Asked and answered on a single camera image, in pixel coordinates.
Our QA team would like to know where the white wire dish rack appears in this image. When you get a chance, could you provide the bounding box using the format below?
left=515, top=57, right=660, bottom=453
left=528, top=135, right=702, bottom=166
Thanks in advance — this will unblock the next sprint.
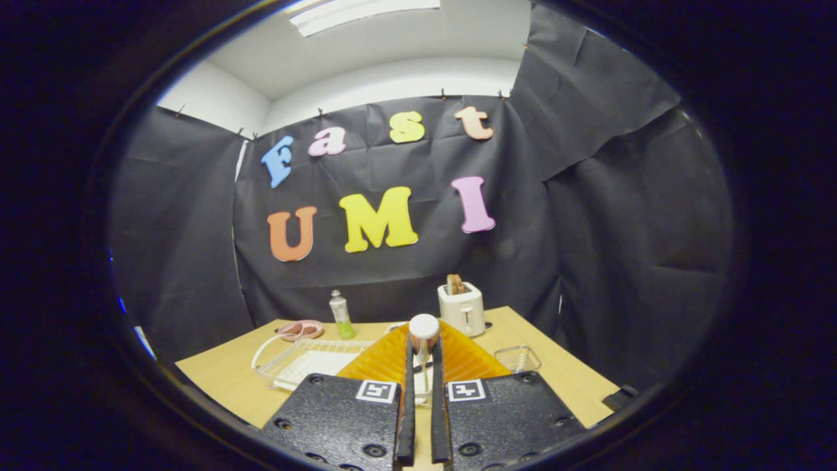
left=252, top=334, right=378, bottom=393

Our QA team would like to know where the black backdrop cloth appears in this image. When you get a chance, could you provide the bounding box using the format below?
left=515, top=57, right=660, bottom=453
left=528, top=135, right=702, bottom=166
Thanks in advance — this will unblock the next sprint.
left=108, top=3, right=733, bottom=393

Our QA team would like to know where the clear bottle with green liquid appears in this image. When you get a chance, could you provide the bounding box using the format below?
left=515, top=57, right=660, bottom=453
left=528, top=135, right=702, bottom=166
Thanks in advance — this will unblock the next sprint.
left=329, top=290, right=356, bottom=340

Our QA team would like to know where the small pink plate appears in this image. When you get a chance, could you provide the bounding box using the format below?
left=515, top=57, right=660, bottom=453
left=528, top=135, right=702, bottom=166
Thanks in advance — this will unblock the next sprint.
left=277, top=319, right=324, bottom=342

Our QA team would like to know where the ceiling light panel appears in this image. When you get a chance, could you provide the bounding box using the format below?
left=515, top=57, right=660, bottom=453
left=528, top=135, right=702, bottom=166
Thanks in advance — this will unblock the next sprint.
left=288, top=0, right=443, bottom=37

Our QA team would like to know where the white toaster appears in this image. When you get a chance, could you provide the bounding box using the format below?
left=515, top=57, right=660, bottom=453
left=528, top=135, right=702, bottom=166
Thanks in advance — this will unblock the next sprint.
left=437, top=283, right=487, bottom=338

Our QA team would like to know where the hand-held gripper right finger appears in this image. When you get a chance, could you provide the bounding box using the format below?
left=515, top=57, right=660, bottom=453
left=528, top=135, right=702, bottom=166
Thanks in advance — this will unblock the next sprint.
left=430, top=319, right=586, bottom=468

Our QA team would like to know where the clear plastic basket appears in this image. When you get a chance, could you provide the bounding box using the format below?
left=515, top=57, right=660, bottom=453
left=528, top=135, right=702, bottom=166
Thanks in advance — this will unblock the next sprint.
left=494, top=345, right=543, bottom=374

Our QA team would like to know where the small black clamp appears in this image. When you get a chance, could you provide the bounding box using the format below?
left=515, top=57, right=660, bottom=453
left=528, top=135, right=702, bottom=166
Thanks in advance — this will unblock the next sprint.
left=602, top=385, right=639, bottom=411

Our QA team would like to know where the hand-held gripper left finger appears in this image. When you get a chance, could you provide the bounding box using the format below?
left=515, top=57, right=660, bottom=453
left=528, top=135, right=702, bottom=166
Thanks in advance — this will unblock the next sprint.
left=260, top=323, right=417, bottom=468

